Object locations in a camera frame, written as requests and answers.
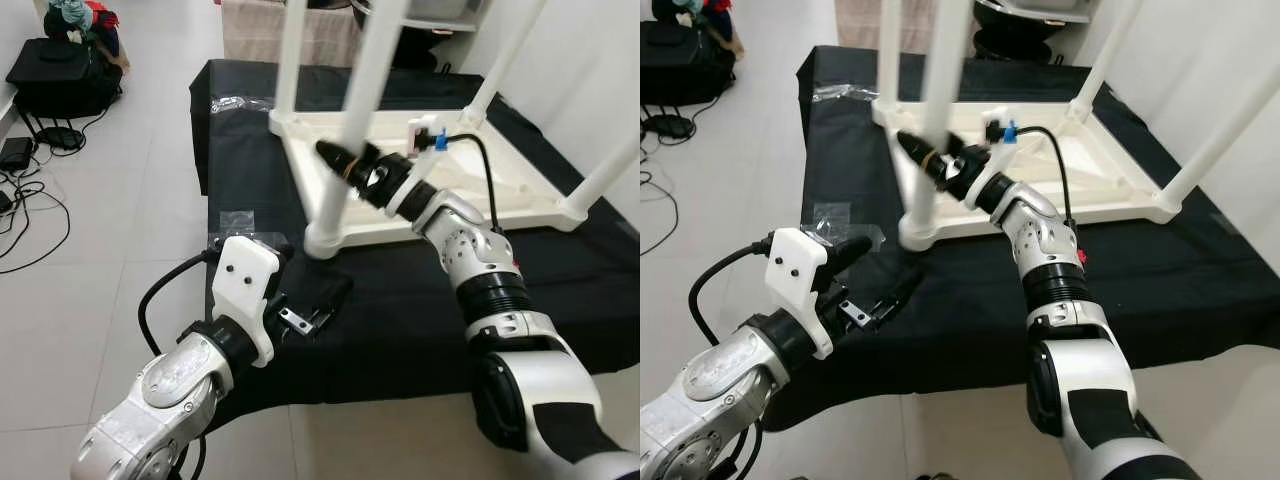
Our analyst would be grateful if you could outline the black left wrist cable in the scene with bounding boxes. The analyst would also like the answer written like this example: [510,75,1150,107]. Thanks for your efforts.
[136,249,223,358]
[685,237,778,348]

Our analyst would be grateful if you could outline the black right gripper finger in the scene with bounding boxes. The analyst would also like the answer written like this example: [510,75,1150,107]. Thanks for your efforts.
[894,129,938,173]
[314,139,360,184]

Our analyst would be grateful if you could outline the white plastic children table top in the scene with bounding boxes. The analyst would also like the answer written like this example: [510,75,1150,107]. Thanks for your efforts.
[268,106,593,261]
[870,98,1183,251]

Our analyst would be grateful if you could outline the beige cloth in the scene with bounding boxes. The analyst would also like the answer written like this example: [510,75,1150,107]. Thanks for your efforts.
[834,0,978,58]
[219,0,363,70]

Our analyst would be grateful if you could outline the black fabric case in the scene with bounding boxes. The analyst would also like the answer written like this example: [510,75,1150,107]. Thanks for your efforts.
[4,37,125,120]
[640,19,738,108]

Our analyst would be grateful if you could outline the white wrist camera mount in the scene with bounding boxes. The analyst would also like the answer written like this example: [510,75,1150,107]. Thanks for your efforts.
[209,234,284,367]
[964,104,1023,208]
[764,227,838,361]
[384,114,447,218]

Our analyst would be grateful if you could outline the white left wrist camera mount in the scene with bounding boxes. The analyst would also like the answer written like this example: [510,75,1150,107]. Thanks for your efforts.
[764,227,838,361]
[209,234,284,367]

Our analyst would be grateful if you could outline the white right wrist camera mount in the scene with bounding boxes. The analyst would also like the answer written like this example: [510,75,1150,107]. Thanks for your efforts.
[964,104,1023,208]
[384,114,447,218]

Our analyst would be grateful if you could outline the black stand base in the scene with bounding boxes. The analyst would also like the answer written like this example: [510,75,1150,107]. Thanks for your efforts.
[34,124,88,153]
[644,112,698,141]

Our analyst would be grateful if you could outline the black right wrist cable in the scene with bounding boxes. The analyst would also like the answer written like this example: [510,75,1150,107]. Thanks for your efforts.
[433,132,503,238]
[1008,124,1081,233]

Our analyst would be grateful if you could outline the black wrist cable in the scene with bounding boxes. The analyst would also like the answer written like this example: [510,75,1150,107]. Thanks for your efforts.
[1008,124,1081,233]
[685,237,778,348]
[136,249,223,358]
[433,132,503,238]

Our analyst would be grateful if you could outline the black round bowl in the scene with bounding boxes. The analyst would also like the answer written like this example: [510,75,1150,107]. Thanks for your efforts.
[969,0,1093,65]
[349,0,483,73]

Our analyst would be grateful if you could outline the black tablecloth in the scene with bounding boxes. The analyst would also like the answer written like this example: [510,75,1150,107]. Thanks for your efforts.
[188,58,641,431]
[763,44,1280,433]

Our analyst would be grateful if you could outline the black floor cables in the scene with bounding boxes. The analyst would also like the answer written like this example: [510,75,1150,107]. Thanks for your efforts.
[0,163,73,278]
[640,138,683,258]

